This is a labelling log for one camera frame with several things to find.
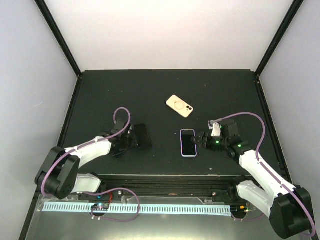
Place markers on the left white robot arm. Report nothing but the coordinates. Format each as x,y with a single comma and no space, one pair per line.
59,174

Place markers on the right black frame post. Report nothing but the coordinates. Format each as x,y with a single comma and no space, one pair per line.
283,27

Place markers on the circuit board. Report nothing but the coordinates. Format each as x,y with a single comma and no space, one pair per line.
100,207
242,208

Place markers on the black front rail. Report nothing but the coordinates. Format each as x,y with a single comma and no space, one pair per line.
163,186

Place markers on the right circuit board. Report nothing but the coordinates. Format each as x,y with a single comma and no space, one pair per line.
242,208

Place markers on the left circuit board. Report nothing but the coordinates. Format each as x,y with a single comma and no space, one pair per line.
100,207

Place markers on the lavender phone case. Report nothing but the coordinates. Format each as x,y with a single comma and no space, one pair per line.
188,155

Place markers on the black phone case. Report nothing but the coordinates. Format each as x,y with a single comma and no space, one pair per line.
142,137

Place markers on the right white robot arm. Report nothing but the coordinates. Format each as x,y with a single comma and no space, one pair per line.
288,207

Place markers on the left black frame post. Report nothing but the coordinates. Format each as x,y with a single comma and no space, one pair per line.
47,15

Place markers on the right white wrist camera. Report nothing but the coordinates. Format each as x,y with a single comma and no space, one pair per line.
215,128

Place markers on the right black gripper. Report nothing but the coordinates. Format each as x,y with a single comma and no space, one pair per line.
204,137

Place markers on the black frame post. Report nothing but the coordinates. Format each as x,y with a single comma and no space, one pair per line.
283,27
47,15

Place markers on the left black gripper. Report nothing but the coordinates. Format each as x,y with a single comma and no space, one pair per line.
134,144

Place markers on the light blue cable duct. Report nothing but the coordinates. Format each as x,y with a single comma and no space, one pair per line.
151,209

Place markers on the beige phone case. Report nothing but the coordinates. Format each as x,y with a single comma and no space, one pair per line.
179,106

